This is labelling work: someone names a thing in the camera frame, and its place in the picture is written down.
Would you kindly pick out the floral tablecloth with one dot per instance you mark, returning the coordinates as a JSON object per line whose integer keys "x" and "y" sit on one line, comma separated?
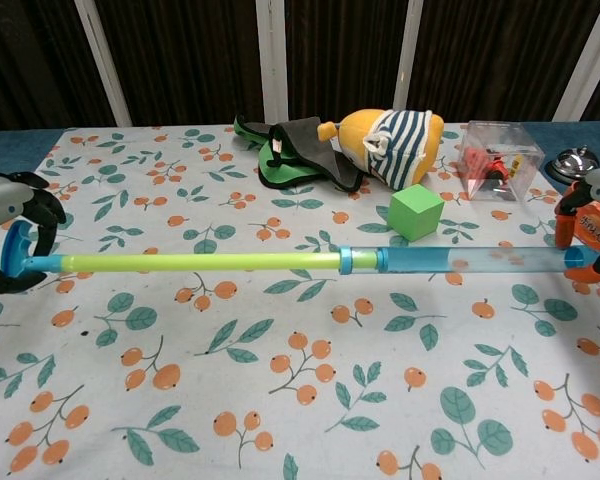
{"x": 300, "y": 375}

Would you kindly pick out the clear box with red pieces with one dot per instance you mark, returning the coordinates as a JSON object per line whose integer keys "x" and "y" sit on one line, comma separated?
{"x": 500, "y": 160}

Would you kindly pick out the green blue toy stick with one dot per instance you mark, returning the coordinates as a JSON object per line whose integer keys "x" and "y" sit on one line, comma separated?
{"x": 230, "y": 261}

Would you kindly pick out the white frame post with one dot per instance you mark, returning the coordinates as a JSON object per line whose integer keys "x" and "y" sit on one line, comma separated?
{"x": 410, "y": 55}
{"x": 587, "y": 60}
{"x": 102, "y": 65}
{"x": 272, "y": 60}

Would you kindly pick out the green felt piece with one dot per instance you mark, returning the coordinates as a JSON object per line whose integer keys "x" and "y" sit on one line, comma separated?
{"x": 280, "y": 175}

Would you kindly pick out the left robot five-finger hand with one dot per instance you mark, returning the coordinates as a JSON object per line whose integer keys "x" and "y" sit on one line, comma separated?
{"x": 42, "y": 210}

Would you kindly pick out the yellow plush toy striped shirt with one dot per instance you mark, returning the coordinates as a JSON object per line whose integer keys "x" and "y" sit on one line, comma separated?
{"x": 400, "y": 150}

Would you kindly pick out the green cube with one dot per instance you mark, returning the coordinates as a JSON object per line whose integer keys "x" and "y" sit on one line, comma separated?
{"x": 412, "y": 215}

